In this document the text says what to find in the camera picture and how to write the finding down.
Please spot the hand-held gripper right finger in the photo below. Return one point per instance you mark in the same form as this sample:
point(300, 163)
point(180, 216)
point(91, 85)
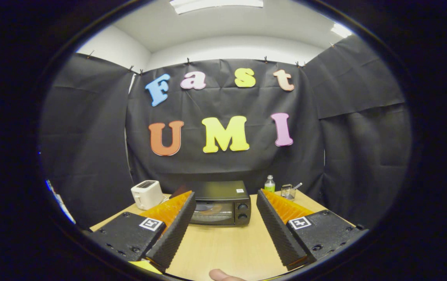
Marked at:
point(278, 234)

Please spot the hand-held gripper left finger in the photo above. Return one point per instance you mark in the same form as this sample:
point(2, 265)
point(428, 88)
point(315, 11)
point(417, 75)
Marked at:
point(174, 234)

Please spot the black toaster oven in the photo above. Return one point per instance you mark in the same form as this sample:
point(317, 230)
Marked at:
point(223, 189)

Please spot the white pop-up toaster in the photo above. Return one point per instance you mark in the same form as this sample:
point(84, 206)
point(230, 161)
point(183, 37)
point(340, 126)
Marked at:
point(147, 195)

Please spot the clear utensil holder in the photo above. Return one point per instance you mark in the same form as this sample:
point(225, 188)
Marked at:
point(287, 193)

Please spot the clear plastic bottle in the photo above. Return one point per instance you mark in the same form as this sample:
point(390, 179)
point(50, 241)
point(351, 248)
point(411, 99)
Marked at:
point(269, 186)

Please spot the small ceiling light panel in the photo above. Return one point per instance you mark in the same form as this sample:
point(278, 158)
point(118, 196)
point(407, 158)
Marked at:
point(341, 30)

